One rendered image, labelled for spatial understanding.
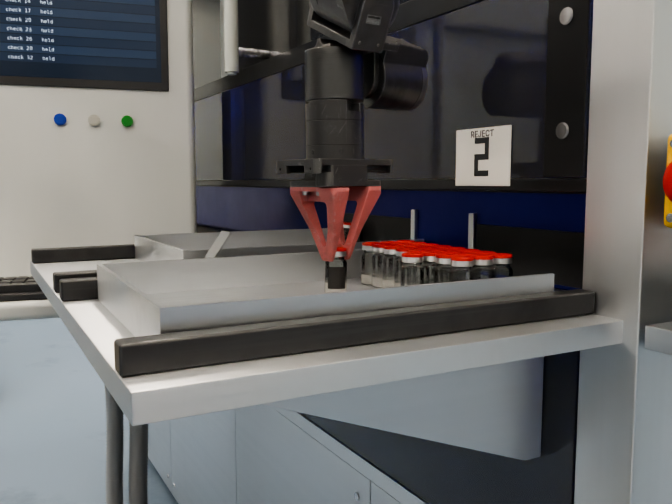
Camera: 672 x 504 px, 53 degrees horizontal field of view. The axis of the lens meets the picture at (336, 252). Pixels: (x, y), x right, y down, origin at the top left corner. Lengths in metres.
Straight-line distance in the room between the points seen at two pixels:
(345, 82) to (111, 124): 0.80
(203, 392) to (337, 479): 0.70
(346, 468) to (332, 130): 0.57
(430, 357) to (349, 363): 0.06
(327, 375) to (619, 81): 0.35
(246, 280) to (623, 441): 0.39
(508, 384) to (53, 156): 0.99
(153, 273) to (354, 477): 0.48
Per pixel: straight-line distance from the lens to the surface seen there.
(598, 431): 0.65
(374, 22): 0.63
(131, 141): 1.38
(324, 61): 0.65
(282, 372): 0.42
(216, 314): 0.45
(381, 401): 0.57
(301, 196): 0.66
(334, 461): 1.08
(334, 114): 0.64
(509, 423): 0.66
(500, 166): 0.70
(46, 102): 1.39
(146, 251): 0.97
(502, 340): 0.51
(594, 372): 0.64
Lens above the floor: 0.99
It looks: 6 degrees down
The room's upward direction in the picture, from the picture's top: straight up
